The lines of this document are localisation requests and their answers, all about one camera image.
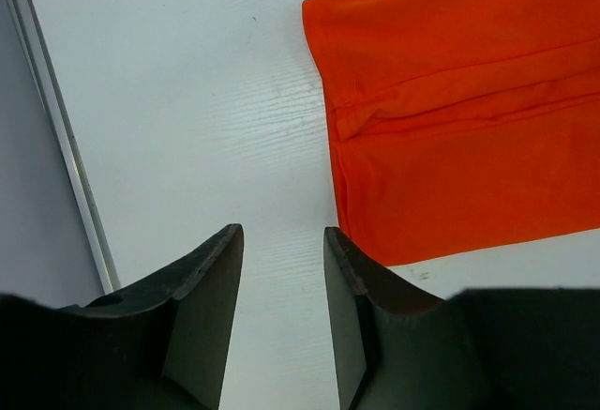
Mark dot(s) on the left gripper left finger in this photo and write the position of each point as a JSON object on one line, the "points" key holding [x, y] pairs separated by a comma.
{"points": [[160, 343]]}

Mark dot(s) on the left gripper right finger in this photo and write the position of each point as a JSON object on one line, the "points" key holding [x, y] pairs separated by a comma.
{"points": [[397, 346]]}

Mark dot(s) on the orange t shirt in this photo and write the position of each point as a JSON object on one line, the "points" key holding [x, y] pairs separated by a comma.
{"points": [[459, 125]]}

